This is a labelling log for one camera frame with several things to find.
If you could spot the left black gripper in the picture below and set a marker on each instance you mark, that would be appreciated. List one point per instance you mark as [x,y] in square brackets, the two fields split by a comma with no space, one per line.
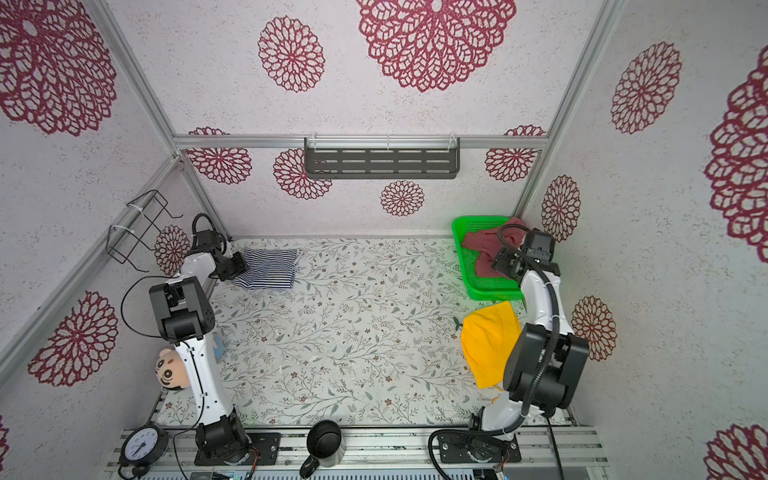
[241,266]

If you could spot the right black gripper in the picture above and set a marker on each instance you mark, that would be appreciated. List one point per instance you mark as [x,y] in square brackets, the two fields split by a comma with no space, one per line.
[501,262]

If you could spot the blue white striped tank top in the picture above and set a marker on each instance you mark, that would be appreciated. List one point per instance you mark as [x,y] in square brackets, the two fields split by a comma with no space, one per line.
[268,269]

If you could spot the maroon tank top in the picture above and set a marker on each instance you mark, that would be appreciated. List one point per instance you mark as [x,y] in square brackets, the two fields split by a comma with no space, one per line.
[487,245]

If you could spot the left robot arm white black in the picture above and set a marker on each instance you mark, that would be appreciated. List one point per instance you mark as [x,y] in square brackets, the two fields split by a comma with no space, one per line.
[186,320]

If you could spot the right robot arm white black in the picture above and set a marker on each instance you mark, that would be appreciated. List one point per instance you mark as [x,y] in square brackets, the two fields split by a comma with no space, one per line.
[542,372]

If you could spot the green plastic basket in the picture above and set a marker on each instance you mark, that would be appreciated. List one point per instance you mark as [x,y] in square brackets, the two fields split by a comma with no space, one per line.
[478,288]

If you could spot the yellow cloth bag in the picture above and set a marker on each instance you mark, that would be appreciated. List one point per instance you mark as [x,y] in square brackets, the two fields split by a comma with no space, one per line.
[488,337]

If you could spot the cartoon plush doll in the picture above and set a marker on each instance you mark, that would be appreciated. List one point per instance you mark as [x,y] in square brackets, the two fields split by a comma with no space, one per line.
[171,369]

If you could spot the round analog clock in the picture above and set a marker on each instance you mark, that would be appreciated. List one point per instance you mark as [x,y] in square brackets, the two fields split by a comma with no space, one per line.
[141,450]

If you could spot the black thermos mug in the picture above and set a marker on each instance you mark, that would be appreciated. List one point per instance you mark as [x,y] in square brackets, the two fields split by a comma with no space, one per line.
[326,448]

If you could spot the black wire wall rack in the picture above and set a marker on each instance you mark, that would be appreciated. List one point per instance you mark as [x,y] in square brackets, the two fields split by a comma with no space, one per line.
[126,236]

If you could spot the grey wall shelf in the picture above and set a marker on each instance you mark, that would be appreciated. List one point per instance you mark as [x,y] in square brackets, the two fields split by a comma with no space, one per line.
[384,161]

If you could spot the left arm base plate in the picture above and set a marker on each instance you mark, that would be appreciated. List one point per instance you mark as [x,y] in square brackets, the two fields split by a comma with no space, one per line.
[263,451]

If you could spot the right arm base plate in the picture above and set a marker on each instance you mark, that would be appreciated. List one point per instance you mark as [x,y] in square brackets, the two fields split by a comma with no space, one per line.
[460,447]

